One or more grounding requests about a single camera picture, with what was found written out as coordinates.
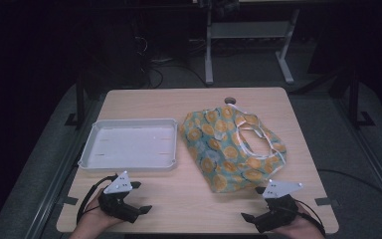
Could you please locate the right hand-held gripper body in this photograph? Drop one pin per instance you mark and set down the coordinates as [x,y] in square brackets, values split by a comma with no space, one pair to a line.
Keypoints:
[278,210]

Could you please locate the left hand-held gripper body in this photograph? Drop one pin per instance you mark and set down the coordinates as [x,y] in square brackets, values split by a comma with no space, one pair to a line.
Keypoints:
[117,202]

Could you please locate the white plastic tray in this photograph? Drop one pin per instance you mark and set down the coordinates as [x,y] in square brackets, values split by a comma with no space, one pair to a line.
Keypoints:
[131,146]

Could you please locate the fruit-print plastic bag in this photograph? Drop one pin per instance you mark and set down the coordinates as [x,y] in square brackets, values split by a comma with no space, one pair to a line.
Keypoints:
[219,149]

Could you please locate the person's right hand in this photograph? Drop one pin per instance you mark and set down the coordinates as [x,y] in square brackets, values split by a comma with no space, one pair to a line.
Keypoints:
[300,229]

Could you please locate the person's left hand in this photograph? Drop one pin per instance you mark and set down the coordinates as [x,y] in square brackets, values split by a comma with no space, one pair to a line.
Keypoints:
[93,224]

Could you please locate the grey tape strip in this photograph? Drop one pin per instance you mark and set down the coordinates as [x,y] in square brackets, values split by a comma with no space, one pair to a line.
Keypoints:
[70,200]
[323,201]

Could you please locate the black metal stand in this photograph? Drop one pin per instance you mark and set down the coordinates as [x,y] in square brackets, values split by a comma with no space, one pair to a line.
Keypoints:
[79,106]
[354,99]

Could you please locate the white metal desk frame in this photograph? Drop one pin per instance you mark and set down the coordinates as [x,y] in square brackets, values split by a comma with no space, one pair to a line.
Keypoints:
[245,30]

